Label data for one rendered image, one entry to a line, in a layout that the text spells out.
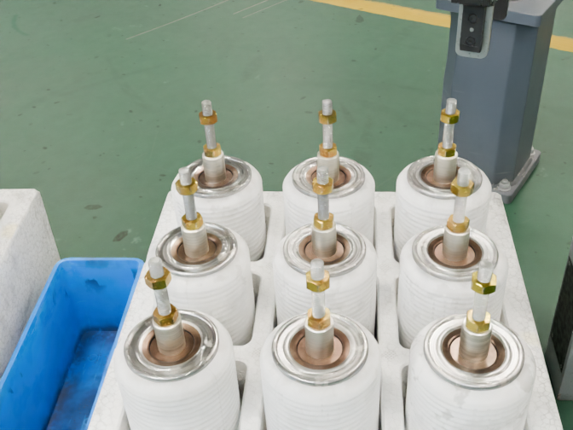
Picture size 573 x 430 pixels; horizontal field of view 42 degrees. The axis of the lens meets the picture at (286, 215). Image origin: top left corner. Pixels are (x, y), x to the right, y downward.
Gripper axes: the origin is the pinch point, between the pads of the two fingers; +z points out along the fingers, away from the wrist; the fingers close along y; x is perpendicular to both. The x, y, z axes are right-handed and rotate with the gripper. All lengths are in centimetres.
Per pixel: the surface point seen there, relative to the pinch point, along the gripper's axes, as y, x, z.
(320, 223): 4.7, -11.2, 18.2
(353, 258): 4.3, -8.2, 21.7
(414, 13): -111, -34, 47
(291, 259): 6.5, -13.3, 21.6
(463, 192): 1.0, 0.1, 14.6
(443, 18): -110, -27, 47
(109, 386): 19.9, -25.3, 29.0
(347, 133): -55, -30, 47
